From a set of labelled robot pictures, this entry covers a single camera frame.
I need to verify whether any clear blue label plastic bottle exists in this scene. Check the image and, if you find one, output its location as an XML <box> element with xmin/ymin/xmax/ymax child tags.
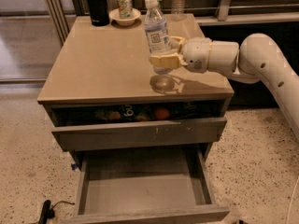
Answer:
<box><xmin>143</xmin><ymin>0</ymin><xmax>173</xmax><ymax>76</ymax></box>

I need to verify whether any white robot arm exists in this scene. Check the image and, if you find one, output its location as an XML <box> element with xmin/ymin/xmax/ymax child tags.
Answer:
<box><xmin>149</xmin><ymin>34</ymin><xmax>299</xmax><ymax>138</ymax></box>

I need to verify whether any metal railing shelf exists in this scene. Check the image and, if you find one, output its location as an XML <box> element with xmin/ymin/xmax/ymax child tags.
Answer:
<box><xmin>195</xmin><ymin>0</ymin><xmax>299</xmax><ymax>26</ymax></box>

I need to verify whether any black snack bag in drawer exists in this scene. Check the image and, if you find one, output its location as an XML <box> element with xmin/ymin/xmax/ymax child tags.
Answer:
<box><xmin>94</xmin><ymin>105</ymin><xmax>151</xmax><ymax>123</ymax></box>

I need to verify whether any grey drawer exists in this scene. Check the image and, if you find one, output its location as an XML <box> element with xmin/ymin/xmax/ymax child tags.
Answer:
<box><xmin>52</xmin><ymin>101</ymin><xmax>227</xmax><ymax>152</ymax></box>
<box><xmin>64</xmin><ymin>147</ymin><xmax>230</xmax><ymax>224</ymax></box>

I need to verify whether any clear water bottle at back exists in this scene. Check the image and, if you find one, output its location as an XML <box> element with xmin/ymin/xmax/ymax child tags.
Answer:
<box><xmin>171</xmin><ymin>0</ymin><xmax>186</xmax><ymax>21</ymax></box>

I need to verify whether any white cable on floor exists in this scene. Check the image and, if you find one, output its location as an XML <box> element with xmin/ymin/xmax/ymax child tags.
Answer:
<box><xmin>285</xmin><ymin>175</ymin><xmax>299</xmax><ymax>224</ymax></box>

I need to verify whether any black insulated flask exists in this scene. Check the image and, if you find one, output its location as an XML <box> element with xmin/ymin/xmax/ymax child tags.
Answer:
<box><xmin>87</xmin><ymin>0</ymin><xmax>109</xmax><ymax>26</ymax></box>

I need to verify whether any tan top drawer cabinet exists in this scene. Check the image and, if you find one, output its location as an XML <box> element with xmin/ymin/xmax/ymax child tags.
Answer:
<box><xmin>36</xmin><ymin>13</ymin><xmax>235</xmax><ymax>161</ymax></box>

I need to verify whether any grey top drawer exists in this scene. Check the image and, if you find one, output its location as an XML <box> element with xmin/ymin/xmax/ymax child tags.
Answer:
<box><xmin>52</xmin><ymin>101</ymin><xmax>227</xmax><ymax>152</ymax></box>

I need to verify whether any orange fruit in drawer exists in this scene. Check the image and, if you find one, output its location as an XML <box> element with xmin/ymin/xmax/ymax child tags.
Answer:
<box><xmin>154</xmin><ymin>107</ymin><xmax>171</xmax><ymax>120</ymax></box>

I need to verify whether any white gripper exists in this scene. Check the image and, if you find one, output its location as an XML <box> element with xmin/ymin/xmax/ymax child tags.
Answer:
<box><xmin>150</xmin><ymin>36</ymin><xmax>212</xmax><ymax>73</ymax></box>

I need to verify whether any green can in bowl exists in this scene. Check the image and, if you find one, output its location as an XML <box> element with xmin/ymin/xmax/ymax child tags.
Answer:
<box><xmin>118</xmin><ymin>0</ymin><xmax>133</xmax><ymax>19</ymax></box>

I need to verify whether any white ceramic bowl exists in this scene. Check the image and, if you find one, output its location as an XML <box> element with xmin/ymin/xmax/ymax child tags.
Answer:
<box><xmin>108</xmin><ymin>7</ymin><xmax>142</xmax><ymax>27</ymax></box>

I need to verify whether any grey middle drawer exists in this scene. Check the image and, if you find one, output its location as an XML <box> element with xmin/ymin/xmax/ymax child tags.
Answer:
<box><xmin>64</xmin><ymin>147</ymin><xmax>230</xmax><ymax>224</ymax></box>

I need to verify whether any black cable plug on floor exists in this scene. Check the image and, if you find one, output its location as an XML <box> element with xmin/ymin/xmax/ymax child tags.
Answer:
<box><xmin>36</xmin><ymin>200</ymin><xmax>74</xmax><ymax>224</ymax></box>

